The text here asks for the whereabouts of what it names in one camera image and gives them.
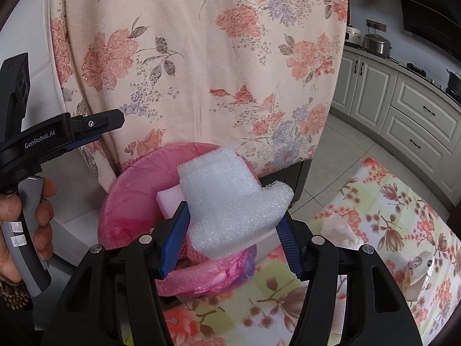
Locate white foam block square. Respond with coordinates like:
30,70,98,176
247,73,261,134
156,184,185,219

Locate white L-shaped foam piece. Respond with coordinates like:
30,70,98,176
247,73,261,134
177,147,294,260

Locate pink foam net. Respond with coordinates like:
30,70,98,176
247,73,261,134
179,237,208,265

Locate white paper towel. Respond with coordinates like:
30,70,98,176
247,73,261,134
320,214,363,250

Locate pink lined trash bin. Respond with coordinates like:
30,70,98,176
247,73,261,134
98,143,257,297

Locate lower kitchen cabinets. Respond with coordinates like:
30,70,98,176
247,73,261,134
332,46,460,205

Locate person's left hand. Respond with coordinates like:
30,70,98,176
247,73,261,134
1,176,56,297

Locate floral tablecloth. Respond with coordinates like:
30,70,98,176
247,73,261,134
165,159,460,345

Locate floral curtain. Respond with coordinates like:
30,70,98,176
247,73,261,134
49,0,349,189

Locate gas stove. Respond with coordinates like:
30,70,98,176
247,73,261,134
405,63,443,90

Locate silver rice cooker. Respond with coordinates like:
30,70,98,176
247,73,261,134
362,34,392,58

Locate black cooking pot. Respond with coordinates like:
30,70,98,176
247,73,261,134
446,69,461,98

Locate black range hood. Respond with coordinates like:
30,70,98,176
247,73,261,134
400,0,460,61

